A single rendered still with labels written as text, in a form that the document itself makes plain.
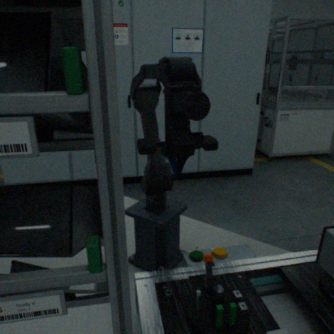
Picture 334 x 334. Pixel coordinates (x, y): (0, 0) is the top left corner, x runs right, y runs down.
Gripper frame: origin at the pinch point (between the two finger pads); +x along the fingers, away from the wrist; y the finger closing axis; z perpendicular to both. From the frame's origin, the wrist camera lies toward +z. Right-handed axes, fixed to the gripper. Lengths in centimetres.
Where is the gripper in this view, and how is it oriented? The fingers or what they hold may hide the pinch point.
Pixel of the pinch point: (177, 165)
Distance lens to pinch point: 69.2
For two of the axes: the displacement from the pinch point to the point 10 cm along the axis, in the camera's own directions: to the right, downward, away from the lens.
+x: 0.1, 9.5, 3.2
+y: 9.8, -0.7, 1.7
